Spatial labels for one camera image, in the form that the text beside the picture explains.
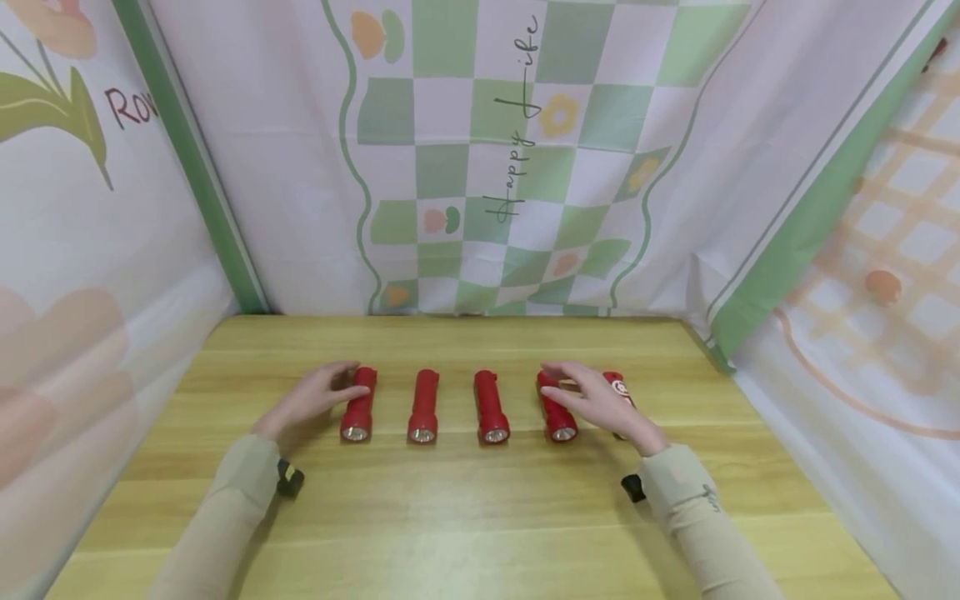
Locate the person's left hand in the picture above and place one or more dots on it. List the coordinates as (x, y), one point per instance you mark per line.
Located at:
(303, 407)

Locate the person's right hand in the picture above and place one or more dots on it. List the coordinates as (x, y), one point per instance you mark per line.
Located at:
(609, 410)

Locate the person's right thumb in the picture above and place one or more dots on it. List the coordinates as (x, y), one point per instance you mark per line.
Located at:
(579, 402)

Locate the person's left thumb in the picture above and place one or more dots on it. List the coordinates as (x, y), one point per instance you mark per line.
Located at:
(352, 393)

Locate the person's left fingers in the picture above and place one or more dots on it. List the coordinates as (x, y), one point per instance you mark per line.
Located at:
(339, 369)

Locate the person's right fingers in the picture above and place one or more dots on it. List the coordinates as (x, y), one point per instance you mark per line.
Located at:
(568, 372)

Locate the red flashlight with white label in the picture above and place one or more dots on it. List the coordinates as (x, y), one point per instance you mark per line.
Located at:
(619, 386)

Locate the black wrist band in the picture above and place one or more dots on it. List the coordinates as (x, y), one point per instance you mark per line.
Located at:
(289, 480)
(634, 488)

